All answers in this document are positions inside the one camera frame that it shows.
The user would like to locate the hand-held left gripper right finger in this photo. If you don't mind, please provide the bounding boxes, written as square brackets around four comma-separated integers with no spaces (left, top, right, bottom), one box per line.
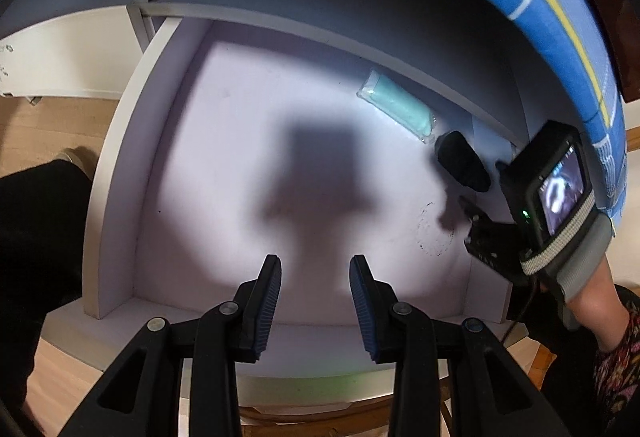
[348,254,573,437]

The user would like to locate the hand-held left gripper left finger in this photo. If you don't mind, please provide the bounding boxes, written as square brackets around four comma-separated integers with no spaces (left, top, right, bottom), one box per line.
[57,254,283,437]

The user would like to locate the black cloth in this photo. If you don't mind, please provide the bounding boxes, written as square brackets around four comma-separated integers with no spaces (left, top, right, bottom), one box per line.
[434,130,492,192]

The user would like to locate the person's right forearm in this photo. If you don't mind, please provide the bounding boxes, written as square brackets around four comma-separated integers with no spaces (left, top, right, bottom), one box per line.
[570,257,640,437]

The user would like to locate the teal cloth in plastic packet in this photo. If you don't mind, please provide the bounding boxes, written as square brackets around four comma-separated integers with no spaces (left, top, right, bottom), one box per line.
[356,70,440,144]

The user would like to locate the person's black pants leg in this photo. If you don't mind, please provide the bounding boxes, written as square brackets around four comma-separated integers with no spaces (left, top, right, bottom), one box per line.
[0,160,93,423]

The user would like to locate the white cabinet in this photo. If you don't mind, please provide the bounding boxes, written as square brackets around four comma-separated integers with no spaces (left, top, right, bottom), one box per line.
[0,4,146,100]

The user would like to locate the black cable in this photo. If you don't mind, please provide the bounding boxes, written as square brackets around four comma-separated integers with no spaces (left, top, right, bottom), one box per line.
[505,277,541,343]

